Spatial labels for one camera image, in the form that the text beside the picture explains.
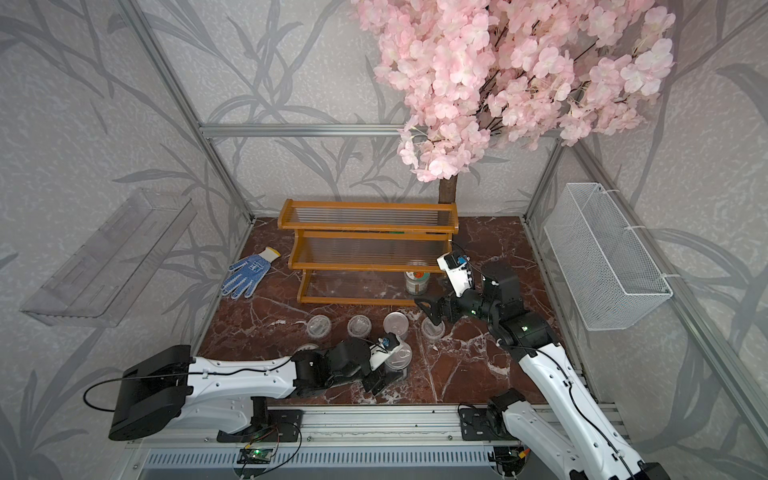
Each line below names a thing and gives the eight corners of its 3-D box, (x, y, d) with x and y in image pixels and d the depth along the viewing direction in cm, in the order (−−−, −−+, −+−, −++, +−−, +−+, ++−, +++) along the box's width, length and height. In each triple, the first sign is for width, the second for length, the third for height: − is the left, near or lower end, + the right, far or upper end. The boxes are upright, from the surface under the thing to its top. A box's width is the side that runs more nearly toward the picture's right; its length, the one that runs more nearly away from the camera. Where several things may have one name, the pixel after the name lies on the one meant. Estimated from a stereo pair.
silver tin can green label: (384, 338, 90) (383, 329, 86) (384, 320, 94) (383, 311, 89) (408, 338, 90) (408, 329, 86) (408, 320, 94) (408, 311, 89)
